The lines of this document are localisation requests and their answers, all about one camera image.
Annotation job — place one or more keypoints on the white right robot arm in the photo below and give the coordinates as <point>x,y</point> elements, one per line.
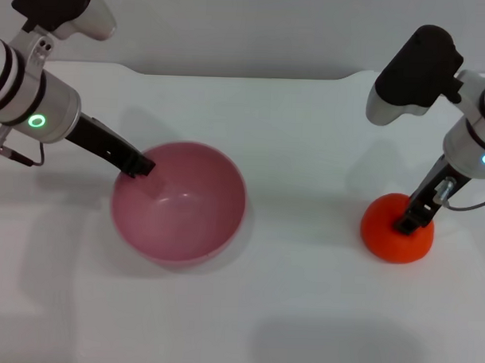
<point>475,130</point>

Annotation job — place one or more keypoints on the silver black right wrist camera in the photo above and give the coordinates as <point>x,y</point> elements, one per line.
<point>417,72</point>

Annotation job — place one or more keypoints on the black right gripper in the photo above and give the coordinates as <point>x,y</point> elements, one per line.
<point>429,196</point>

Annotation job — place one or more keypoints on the pink plastic bowl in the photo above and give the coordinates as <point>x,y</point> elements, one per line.
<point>185,219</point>

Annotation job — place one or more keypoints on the orange fruit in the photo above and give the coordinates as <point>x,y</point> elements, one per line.
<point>384,238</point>

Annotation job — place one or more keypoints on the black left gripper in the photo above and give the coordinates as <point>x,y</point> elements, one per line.
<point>96,138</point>

